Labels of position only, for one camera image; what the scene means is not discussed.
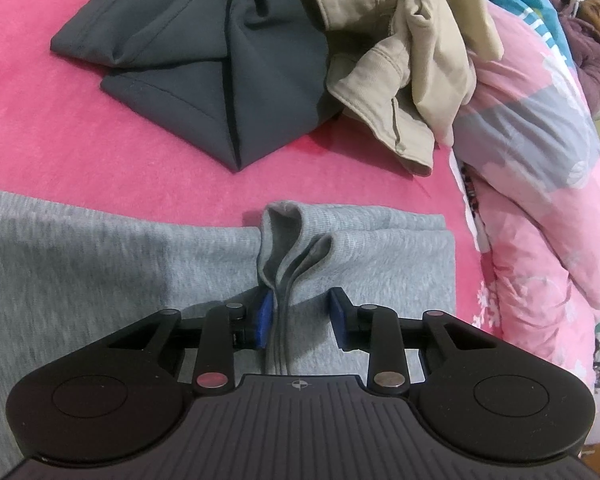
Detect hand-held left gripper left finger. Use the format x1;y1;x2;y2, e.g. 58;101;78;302
107;290;273;396

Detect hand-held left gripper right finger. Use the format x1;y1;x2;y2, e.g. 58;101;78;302
329;287;496;396

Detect grey sweatpants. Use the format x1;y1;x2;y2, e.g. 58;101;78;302
0;185;458;480

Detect pink floral quilt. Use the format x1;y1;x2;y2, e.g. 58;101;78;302
450;0;600;391

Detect dark grey garment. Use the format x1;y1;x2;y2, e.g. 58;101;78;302
50;0;343;173

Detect beige garment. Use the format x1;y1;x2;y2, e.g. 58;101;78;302
297;0;505;177

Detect pink floral blanket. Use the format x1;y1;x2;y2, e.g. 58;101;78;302
0;0;511;376

